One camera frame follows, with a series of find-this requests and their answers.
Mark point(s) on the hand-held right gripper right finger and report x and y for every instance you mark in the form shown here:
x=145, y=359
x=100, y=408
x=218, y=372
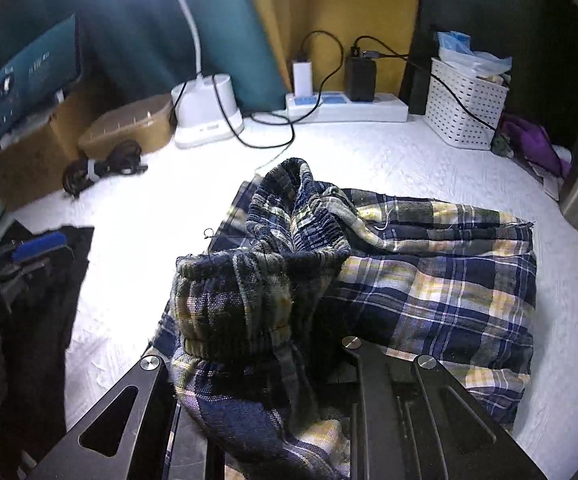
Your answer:
x=374, y=390

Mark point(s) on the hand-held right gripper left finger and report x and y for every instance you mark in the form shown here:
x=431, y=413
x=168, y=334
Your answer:
x=156, y=395

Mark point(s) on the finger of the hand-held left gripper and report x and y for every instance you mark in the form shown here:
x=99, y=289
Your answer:
x=39, y=247
x=26, y=272

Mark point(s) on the blue plaid pants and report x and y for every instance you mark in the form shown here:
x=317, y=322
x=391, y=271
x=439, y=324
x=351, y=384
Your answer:
x=419, y=285

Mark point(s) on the black cloth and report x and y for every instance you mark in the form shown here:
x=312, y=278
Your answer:
x=44, y=360

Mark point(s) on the cardboard box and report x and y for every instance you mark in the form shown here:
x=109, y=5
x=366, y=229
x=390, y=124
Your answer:
x=24, y=165

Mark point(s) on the brown lidded container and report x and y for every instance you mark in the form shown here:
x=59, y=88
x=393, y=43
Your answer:
x=124, y=125

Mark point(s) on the tablet with teal screen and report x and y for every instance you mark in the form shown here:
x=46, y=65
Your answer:
x=29, y=80

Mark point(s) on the white desk lamp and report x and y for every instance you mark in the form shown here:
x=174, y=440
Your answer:
x=204, y=110

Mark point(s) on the teal curtain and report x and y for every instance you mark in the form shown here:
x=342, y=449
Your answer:
x=144, y=35

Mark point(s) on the white woven basket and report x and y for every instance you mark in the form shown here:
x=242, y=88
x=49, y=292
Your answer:
x=444, y=120

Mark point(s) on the white power strip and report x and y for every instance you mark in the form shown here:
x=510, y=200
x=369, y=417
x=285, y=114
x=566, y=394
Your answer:
x=369, y=110

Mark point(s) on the purple cloth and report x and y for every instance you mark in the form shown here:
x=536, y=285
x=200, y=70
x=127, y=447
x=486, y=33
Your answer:
x=534, y=145

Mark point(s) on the black charger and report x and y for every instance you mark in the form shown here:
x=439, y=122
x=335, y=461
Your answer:
x=360, y=80

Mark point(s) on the white charger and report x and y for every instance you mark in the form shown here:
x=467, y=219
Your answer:
x=302, y=77

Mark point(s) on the blue plastic bag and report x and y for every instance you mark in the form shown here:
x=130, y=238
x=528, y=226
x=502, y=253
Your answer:
x=451, y=42

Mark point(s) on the yellow curtain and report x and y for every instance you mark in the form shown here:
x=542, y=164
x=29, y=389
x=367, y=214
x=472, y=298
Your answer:
x=319, y=0

